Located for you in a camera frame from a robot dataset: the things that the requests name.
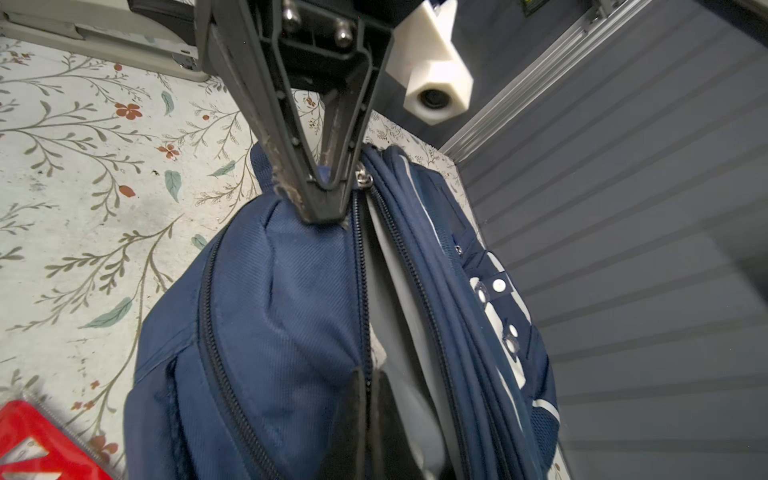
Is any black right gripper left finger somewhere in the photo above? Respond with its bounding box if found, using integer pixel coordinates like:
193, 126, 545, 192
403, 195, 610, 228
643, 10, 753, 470
317, 369, 368, 479

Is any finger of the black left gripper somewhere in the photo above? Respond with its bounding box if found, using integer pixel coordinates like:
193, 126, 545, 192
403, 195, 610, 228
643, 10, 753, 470
318, 53, 375, 186
195, 1, 351, 224

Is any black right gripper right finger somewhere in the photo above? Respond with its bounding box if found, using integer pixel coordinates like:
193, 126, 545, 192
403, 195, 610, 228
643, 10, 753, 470
373, 370, 424, 479

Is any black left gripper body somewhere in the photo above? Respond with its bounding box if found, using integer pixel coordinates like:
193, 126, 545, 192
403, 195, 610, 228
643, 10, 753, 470
247, 1, 420, 90

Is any navy blue student backpack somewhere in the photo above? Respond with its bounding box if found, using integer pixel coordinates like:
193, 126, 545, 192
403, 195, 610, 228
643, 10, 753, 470
124, 145, 560, 479

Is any black grey stapler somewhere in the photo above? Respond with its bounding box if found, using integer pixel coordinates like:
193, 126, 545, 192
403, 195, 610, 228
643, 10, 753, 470
1, 0, 209, 82

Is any red tissue packet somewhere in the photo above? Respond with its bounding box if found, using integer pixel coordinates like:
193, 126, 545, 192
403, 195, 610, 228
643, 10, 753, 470
1, 399, 111, 480

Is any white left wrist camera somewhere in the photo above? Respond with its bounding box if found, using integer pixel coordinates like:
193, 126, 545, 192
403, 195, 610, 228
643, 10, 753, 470
386, 0, 474, 125

